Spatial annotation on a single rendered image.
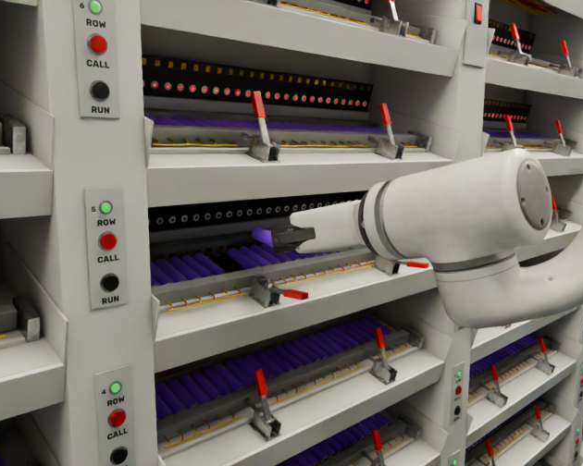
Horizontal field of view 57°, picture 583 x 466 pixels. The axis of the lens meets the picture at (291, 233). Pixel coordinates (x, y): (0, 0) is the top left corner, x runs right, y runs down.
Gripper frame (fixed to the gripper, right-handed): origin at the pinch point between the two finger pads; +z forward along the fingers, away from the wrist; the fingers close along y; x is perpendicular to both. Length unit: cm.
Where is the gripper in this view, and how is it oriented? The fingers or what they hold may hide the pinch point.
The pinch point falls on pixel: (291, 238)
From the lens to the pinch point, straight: 69.0
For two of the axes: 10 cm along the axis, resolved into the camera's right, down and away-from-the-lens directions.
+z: -6.5, 1.2, 7.5
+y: -7.5, 1.0, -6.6
